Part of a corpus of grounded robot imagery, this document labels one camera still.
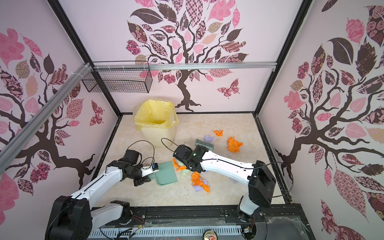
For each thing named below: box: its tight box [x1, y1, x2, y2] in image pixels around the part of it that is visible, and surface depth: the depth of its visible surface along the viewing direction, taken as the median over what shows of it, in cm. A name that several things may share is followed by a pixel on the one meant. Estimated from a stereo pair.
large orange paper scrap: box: [227, 136, 244, 153], surface depth 102 cm
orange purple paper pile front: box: [191, 171, 211, 193], surface depth 85 cm
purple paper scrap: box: [204, 135, 215, 143], surface depth 105 cm
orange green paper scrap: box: [172, 158, 189, 175], surface depth 91 cm
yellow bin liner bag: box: [134, 98, 180, 130], surface depth 94 cm
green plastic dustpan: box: [148, 161, 178, 185], surface depth 89 cm
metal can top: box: [203, 229, 218, 240], surface depth 61 cm
